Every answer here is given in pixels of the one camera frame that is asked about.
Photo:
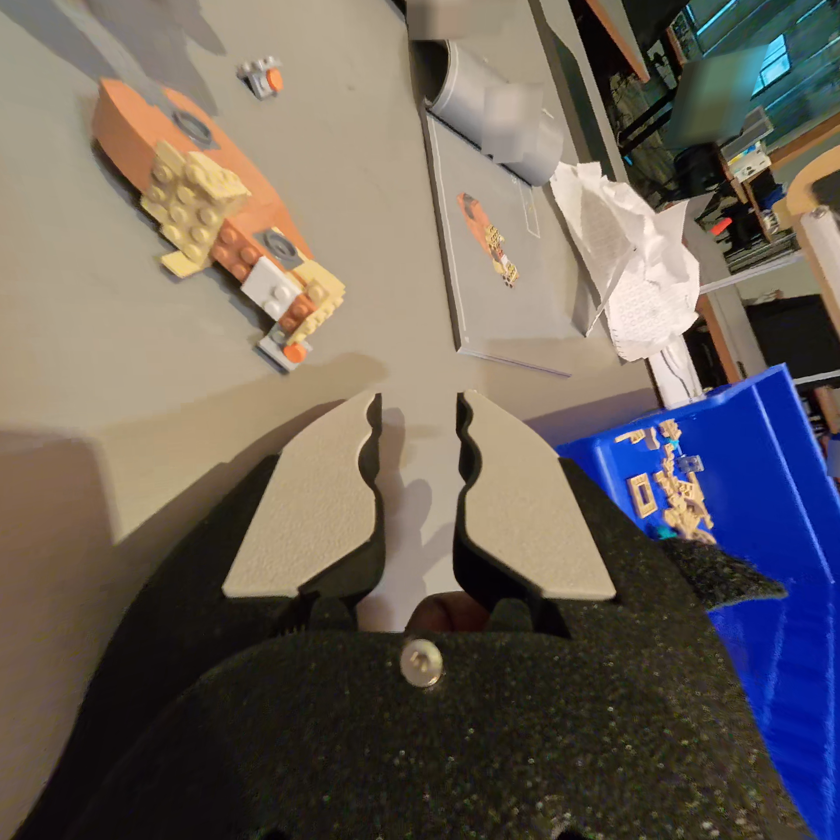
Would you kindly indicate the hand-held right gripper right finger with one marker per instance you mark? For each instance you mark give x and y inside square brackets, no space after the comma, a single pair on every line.
[531,518]

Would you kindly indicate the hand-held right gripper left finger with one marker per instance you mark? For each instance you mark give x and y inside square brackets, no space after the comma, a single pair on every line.
[302,518]

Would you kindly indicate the blue plastic bin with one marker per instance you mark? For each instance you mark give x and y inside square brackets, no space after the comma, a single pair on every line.
[754,459]

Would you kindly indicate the orange brick ship model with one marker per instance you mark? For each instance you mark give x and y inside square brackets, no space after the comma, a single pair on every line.
[124,124]

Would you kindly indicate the grey desk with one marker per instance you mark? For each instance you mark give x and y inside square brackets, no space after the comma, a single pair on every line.
[361,229]

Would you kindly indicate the pile of tan bricks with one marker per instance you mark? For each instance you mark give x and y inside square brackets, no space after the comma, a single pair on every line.
[682,499]

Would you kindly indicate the grey instruction board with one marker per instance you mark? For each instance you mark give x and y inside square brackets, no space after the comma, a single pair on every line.
[485,321]

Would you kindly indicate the crumpled white paper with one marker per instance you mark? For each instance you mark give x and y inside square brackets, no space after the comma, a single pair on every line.
[630,289]

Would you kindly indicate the tan wooden chair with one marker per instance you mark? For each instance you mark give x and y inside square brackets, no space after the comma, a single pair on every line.
[797,190]

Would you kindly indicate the grey cylinder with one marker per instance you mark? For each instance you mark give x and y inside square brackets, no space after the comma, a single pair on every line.
[459,85]

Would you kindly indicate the grey and orange brick piece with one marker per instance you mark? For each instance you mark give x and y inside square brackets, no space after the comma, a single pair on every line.
[259,77]

